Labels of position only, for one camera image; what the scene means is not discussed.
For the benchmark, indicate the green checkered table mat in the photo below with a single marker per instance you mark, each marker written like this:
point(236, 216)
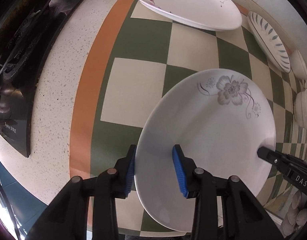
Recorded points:
point(137, 57)

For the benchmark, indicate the black gas stove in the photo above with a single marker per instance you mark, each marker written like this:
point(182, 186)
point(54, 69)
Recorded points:
point(28, 30)

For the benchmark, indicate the white plate grey flower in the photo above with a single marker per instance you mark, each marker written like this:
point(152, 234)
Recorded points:
point(220, 118)

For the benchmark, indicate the white bowl stacked far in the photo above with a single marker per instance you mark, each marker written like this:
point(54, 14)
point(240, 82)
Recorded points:
point(300, 109)

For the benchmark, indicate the white plate blue leaves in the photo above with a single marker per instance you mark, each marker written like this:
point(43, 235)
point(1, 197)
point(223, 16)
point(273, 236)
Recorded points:
point(269, 41)

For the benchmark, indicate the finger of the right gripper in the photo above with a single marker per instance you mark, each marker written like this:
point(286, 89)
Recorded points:
point(275, 158)

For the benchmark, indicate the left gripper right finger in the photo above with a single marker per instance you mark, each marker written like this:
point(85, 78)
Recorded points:
point(185, 172)

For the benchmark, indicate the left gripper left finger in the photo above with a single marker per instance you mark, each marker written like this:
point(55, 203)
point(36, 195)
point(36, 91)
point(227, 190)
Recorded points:
point(124, 176)

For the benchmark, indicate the large white floral plate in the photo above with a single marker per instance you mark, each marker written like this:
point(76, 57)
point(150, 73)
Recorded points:
point(214, 15)

